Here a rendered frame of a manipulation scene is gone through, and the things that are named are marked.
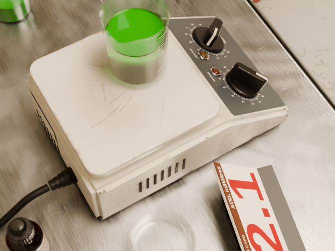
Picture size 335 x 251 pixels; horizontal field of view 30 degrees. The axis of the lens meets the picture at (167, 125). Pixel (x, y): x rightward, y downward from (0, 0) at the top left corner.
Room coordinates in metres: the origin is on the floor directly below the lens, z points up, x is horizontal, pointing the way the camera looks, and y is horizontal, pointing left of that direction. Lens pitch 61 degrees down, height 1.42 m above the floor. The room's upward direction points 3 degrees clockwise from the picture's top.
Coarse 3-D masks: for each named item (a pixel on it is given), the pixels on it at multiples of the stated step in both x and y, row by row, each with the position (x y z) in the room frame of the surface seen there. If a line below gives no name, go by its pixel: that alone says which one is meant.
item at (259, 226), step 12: (228, 168) 0.23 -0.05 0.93; (240, 168) 0.23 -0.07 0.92; (228, 180) 0.21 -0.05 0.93; (240, 180) 0.22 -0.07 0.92; (252, 180) 0.23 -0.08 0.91; (240, 192) 0.21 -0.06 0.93; (252, 192) 0.21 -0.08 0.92; (240, 204) 0.19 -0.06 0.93; (252, 204) 0.20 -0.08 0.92; (264, 204) 0.20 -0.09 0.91; (240, 216) 0.18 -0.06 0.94; (252, 216) 0.19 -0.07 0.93; (264, 216) 0.19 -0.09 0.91; (252, 228) 0.18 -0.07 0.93; (264, 228) 0.18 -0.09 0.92; (276, 228) 0.18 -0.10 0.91; (252, 240) 0.16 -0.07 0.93; (264, 240) 0.17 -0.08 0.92; (276, 240) 0.17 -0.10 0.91
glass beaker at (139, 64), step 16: (112, 0) 0.31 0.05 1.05; (128, 0) 0.31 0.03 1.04; (144, 0) 0.31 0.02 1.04; (160, 0) 0.31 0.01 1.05; (160, 16) 0.31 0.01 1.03; (160, 32) 0.27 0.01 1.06; (112, 48) 0.27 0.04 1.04; (128, 48) 0.26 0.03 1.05; (144, 48) 0.27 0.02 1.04; (160, 48) 0.27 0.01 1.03; (112, 64) 0.27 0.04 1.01; (128, 64) 0.27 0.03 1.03; (144, 64) 0.27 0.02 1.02; (160, 64) 0.28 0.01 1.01; (128, 80) 0.27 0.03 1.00; (144, 80) 0.27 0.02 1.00; (160, 80) 0.28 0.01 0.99
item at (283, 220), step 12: (252, 168) 0.24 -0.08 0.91; (264, 168) 0.24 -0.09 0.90; (264, 180) 0.23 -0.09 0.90; (276, 180) 0.23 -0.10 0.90; (264, 192) 0.22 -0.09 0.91; (276, 192) 0.22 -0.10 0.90; (228, 204) 0.19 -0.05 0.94; (276, 204) 0.21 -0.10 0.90; (276, 216) 0.20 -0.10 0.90; (288, 216) 0.20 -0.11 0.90; (288, 228) 0.19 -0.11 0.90; (240, 240) 0.16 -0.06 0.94; (288, 240) 0.18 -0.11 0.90; (300, 240) 0.18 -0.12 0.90
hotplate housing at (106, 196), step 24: (216, 96) 0.28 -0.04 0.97; (48, 120) 0.25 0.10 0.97; (216, 120) 0.25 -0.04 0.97; (240, 120) 0.26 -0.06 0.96; (264, 120) 0.27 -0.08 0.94; (168, 144) 0.23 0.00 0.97; (192, 144) 0.23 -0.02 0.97; (216, 144) 0.24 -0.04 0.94; (240, 144) 0.26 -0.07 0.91; (72, 168) 0.21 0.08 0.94; (144, 168) 0.21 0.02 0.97; (168, 168) 0.22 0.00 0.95; (192, 168) 0.23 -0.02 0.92; (96, 192) 0.19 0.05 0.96; (120, 192) 0.19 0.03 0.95; (144, 192) 0.20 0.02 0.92; (96, 216) 0.18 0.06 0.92
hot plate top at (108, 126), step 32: (32, 64) 0.29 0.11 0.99; (64, 64) 0.29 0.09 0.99; (96, 64) 0.29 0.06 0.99; (64, 96) 0.26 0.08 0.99; (96, 96) 0.26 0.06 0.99; (128, 96) 0.26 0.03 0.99; (160, 96) 0.26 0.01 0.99; (192, 96) 0.26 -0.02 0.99; (64, 128) 0.23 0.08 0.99; (96, 128) 0.23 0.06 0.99; (128, 128) 0.23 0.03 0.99; (160, 128) 0.23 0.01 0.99; (192, 128) 0.23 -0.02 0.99; (96, 160) 0.20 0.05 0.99; (128, 160) 0.20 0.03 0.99
